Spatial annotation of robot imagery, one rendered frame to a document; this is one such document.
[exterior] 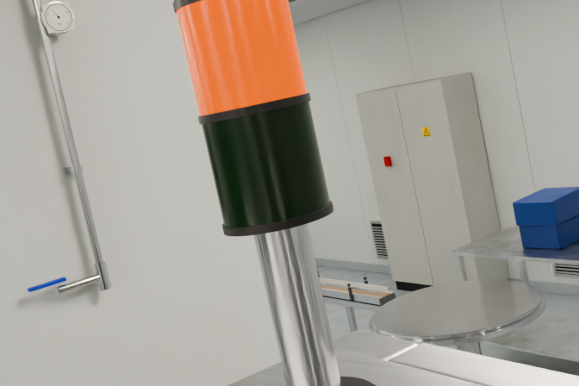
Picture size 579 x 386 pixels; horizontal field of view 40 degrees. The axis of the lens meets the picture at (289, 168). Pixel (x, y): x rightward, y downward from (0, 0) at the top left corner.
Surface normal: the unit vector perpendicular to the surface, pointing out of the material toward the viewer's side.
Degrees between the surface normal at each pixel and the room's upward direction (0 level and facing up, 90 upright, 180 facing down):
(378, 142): 90
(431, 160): 90
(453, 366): 0
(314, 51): 90
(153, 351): 90
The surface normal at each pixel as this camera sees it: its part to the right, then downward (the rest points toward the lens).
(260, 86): 0.21, 0.06
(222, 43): -0.26, 0.15
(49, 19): 0.56, -0.04
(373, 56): -0.81, 0.22
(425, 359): -0.21, -0.97
